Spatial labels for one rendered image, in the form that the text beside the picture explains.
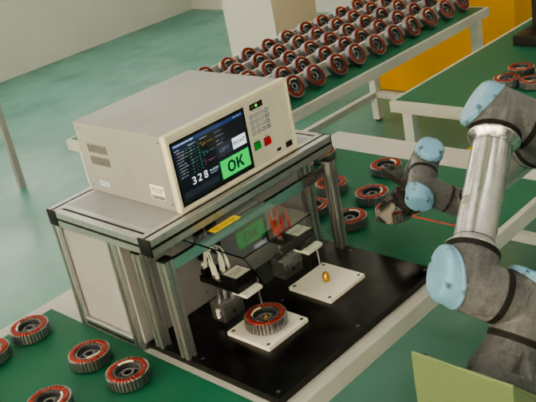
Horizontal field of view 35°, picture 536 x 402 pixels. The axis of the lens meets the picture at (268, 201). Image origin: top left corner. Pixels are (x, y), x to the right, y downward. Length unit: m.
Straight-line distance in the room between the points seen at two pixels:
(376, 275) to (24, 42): 7.07
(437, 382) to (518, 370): 0.16
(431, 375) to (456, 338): 1.68
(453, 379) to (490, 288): 0.19
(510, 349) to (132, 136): 1.03
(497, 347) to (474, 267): 0.16
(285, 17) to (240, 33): 0.39
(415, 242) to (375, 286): 0.28
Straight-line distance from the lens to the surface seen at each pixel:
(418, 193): 2.22
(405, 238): 2.59
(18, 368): 2.43
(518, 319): 1.76
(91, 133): 2.30
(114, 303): 2.34
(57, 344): 2.47
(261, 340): 2.18
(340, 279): 2.37
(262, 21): 6.15
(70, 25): 9.38
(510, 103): 1.93
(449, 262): 1.70
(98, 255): 2.28
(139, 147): 2.14
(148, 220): 2.13
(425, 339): 3.46
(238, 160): 2.22
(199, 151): 2.12
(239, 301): 2.31
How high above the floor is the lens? 1.97
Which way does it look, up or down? 24 degrees down
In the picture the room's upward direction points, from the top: 11 degrees counter-clockwise
